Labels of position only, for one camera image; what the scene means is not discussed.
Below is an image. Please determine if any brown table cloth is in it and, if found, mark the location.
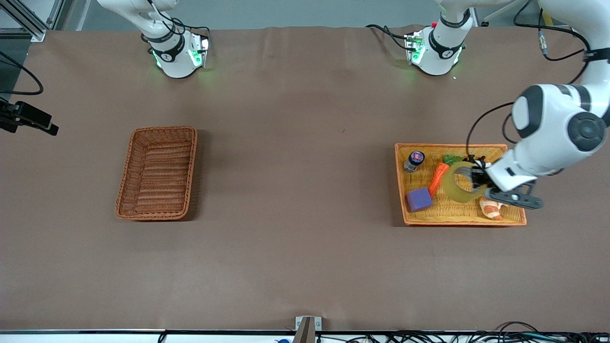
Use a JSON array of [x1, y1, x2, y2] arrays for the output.
[[0, 25, 610, 333]]

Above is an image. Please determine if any black base cable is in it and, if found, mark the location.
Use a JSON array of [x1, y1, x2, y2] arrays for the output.
[[145, 0, 211, 41], [366, 24, 411, 50]]

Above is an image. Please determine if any black left base cable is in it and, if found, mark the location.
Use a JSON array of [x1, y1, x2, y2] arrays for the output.
[[366, 24, 411, 50]]

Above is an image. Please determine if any orange wicker basket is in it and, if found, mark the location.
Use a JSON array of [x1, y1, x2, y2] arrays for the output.
[[395, 143, 528, 226]]

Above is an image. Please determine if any black cable bundle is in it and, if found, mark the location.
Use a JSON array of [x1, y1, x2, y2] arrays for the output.
[[315, 322, 610, 343]]

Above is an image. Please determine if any orange toy carrot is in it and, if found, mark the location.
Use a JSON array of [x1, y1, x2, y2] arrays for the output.
[[427, 154, 463, 197]]

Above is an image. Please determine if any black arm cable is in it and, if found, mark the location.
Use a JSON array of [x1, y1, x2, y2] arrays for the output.
[[466, 0, 594, 165], [0, 50, 44, 96]]

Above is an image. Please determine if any aluminium frame profile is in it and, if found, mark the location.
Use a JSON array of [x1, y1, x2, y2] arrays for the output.
[[0, 0, 65, 42]]

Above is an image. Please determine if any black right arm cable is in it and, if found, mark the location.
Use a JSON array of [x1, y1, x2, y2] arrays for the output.
[[0, 50, 44, 96]]

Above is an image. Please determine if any purple foam cube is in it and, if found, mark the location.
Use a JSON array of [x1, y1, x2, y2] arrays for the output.
[[406, 187, 434, 213]]

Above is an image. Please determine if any small jar purple lid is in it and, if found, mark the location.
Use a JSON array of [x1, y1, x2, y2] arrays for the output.
[[404, 151, 426, 173]]

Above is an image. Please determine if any brown wicker basket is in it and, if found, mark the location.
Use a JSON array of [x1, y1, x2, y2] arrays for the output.
[[115, 126, 198, 221]]

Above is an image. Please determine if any toy croissant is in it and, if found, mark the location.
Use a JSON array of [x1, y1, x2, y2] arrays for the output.
[[479, 198, 507, 221]]

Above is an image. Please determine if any black right base cable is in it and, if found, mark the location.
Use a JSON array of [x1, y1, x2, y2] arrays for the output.
[[145, 0, 211, 41]]

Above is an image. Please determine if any yellow clear tape roll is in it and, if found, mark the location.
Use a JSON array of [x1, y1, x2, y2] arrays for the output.
[[441, 161, 488, 204]]

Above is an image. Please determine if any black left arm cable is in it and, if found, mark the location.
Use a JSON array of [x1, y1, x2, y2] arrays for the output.
[[466, 0, 594, 165]]

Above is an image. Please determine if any metal table edge bracket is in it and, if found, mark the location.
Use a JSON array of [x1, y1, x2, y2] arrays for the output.
[[295, 316, 323, 343]]

